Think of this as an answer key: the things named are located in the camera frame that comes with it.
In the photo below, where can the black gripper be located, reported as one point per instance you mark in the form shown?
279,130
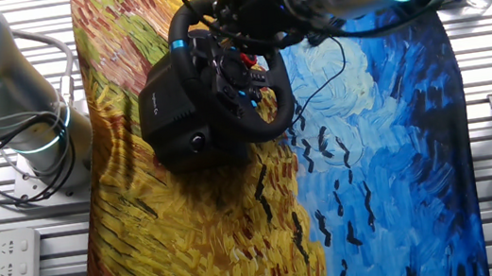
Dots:
267,11

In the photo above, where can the black racing steering wheel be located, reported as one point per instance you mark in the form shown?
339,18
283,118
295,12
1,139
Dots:
273,125

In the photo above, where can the painted wheat field mat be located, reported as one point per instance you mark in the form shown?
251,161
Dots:
193,240

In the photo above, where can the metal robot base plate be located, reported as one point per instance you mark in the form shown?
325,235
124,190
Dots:
28,185

